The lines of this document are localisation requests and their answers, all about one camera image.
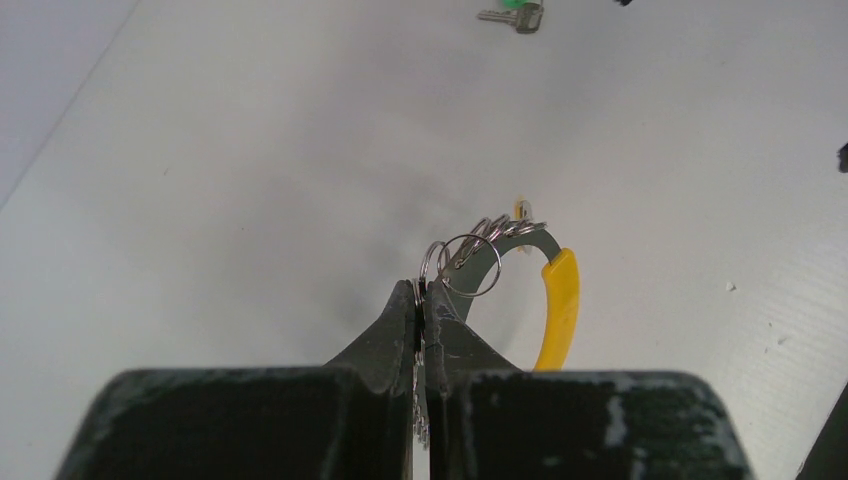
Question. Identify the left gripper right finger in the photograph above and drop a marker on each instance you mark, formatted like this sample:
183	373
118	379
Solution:
491	420

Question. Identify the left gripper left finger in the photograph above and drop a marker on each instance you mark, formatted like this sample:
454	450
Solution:
350	418

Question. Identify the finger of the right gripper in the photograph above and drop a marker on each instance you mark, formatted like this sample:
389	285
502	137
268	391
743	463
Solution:
843	159

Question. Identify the key with green tag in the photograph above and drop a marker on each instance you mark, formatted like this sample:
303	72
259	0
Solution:
524	17

